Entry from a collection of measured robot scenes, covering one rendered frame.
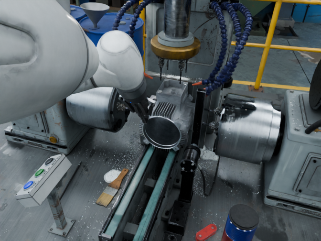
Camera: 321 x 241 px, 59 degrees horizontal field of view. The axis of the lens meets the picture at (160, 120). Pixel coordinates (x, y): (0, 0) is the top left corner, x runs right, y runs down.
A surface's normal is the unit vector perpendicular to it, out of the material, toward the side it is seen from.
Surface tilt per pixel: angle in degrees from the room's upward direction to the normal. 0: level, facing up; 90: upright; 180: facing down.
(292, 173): 90
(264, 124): 43
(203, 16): 90
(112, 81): 118
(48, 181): 60
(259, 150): 88
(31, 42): 83
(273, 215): 0
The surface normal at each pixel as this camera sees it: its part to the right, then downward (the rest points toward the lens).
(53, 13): 0.91, -0.38
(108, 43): -0.14, -0.29
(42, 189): 0.84, -0.23
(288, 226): 0.03, -0.80
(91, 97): -0.22, -0.01
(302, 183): -0.29, 0.57
